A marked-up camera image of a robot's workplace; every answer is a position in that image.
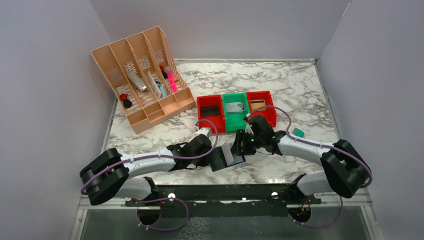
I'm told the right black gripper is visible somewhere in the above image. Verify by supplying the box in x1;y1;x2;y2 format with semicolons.
229;128;264;156

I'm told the black leather card holder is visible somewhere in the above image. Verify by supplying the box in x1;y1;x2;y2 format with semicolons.
206;141;246;172

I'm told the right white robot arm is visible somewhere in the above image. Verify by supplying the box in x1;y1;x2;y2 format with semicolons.
231;115;372;204

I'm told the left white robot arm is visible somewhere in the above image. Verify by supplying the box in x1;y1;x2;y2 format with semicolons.
79;133;217;206

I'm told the silver card in bin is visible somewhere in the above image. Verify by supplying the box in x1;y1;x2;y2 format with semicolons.
225;101;245;114

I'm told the black card in bin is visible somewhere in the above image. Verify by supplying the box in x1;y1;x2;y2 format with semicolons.
200;105;221;118

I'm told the gold card in bin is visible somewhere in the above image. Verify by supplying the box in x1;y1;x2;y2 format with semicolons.
249;99;266;111

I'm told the left red bin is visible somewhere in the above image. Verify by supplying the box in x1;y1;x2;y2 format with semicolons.
196;95;226;134

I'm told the red bin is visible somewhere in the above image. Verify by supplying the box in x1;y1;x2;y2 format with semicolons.
196;95;226;134
246;90;277;127

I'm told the green bin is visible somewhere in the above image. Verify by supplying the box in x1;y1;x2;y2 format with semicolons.
221;92;250;133

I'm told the right red bin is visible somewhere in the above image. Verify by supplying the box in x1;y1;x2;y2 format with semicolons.
246;90;277;127

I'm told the teal eraser block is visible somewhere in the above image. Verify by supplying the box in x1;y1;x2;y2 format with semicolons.
292;128;305;138

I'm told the pink highlighter marker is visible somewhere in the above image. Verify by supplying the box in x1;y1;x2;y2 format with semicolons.
166;70;178;93

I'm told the white paper pad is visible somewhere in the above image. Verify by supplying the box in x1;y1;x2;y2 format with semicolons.
146;71;162;99

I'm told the red and black stamp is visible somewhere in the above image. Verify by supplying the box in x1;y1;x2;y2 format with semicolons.
119;93;133;109

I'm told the peach desk file organizer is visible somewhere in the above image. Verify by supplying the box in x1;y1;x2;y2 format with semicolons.
91;26;195;134

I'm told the silver stapler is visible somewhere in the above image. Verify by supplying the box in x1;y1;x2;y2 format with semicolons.
127;70;147;92

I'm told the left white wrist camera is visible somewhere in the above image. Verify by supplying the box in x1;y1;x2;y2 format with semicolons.
194;127;212;138

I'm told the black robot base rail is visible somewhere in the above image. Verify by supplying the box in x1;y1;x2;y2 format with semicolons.
125;183;321;219

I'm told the aluminium frame rail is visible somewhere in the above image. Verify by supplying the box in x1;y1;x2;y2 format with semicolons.
78;189;373;210

